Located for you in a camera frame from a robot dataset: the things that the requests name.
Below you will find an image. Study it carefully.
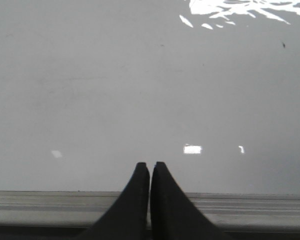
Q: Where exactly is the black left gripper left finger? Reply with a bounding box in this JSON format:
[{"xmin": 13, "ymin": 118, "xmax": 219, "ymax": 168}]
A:
[{"xmin": 76, "ymin": 162, "xmax": 150, "ymax": 240}]

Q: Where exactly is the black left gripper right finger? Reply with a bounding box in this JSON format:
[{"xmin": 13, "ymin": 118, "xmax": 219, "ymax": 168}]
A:
[{"xmin": 150, "ymin": 162, "xmax": 232, "ymax": 240}]

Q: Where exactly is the white whiteboard with aluminium frame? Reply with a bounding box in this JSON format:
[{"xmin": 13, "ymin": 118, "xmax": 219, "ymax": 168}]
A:
[{"xmin": 0, "ymin": 0, "xmax": 300, "ymax": 232}]

